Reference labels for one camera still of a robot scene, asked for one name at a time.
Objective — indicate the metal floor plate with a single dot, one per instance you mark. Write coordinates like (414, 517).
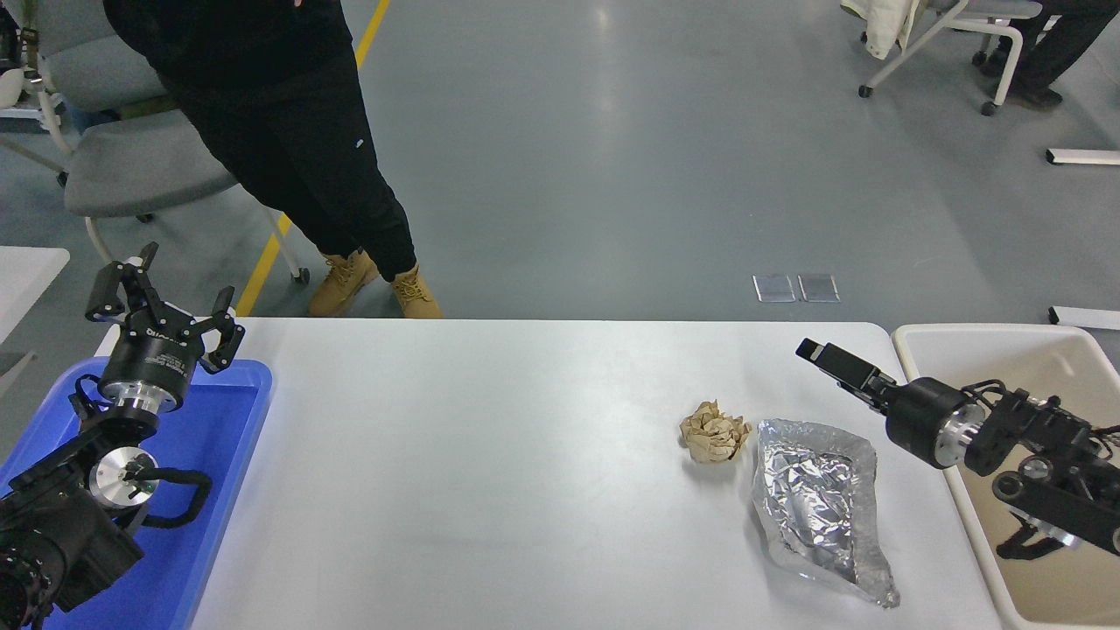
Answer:
(773, 288)
(817, 287)

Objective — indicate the silver foil tray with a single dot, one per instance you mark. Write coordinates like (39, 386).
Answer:
(818, 507)

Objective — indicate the white chair frame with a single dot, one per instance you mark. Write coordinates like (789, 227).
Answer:
(9, 87)

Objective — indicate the grey chair with white frame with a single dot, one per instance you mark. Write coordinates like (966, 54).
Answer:
(997, 10)
(131, 171)

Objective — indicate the tan paper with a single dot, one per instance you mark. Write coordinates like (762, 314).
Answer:
(715, 433)

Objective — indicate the blue plastic tray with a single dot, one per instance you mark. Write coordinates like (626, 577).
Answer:
(210, 455)

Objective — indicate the small white side table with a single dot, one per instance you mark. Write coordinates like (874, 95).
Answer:
(26, 280)

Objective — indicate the white floor bar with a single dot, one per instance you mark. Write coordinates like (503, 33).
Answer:
(1085, 157)
(1085, 317)

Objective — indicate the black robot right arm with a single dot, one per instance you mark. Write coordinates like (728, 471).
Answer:
(1041, 437)

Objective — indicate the large pale plastic bin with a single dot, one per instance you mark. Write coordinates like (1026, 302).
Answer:
(1050, 359)

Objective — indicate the cream padded jacket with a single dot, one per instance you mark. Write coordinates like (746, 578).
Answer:
(884, 22)

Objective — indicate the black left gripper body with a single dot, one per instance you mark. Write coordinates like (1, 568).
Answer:
(153, 363)

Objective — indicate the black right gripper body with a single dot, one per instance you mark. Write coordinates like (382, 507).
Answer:
(919, 420)

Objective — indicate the person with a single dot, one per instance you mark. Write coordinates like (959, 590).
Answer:
(280, 114)
(1063, 35)

